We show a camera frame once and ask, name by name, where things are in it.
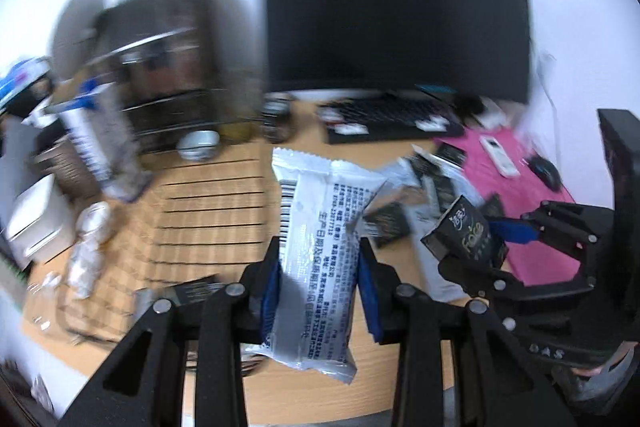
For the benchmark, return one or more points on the dark glass jar black lid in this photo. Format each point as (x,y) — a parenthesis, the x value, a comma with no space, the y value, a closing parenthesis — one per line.
(277,118)

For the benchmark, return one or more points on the white lidded storage boxes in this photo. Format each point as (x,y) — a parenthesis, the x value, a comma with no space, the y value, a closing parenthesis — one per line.
(42,224)

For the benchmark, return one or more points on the white barcode snack packet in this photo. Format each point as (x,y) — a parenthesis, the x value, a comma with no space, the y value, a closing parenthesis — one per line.
(321,202)

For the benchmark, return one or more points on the crumpled white tissue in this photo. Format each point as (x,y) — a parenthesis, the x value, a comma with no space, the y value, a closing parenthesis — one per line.
(94,229)

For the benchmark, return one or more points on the black mechanical keyboard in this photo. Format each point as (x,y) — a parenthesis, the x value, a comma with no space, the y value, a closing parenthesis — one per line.
(387,118)

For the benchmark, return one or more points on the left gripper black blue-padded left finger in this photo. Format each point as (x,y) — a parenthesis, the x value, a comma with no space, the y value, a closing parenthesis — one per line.
(141,382)

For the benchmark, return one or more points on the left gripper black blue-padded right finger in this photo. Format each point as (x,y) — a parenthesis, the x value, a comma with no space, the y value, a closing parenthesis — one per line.
(495,381)

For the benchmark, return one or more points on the Sanlin water carton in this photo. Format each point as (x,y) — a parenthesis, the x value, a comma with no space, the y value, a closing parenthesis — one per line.
(103,138)

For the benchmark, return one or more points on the white remote control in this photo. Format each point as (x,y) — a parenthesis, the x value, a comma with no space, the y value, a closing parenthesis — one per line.
(499,157)

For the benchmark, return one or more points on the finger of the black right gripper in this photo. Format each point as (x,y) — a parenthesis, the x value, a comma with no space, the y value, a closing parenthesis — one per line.
(481,281)

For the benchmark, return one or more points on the black curved monitor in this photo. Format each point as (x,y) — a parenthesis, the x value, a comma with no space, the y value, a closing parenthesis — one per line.
(471,47)

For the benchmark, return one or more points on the grey woven basket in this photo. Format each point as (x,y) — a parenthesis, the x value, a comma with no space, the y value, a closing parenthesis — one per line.
(69,170)

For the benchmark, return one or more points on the dark acrylic cosmetics organizer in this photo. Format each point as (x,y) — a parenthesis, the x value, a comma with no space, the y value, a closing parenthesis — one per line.
(163,57)

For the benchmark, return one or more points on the pink desk mat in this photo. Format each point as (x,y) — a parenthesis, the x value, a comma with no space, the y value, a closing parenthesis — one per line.
(533,263)

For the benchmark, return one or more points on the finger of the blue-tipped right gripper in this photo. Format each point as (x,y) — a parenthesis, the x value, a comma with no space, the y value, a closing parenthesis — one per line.
(515,231)

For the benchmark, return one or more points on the black wire basket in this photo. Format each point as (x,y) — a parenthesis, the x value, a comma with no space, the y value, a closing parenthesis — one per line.
(194,219)

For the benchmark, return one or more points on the white blue ceramic bowl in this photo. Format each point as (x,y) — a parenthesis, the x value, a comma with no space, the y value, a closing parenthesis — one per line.
(199,145)

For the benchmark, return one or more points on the black computer mouse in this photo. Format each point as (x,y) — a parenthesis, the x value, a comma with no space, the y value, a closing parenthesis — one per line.
(545,171)

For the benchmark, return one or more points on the black Face tissue pack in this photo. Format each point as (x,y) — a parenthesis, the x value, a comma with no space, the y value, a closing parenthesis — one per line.
(387,224)
(464,232)

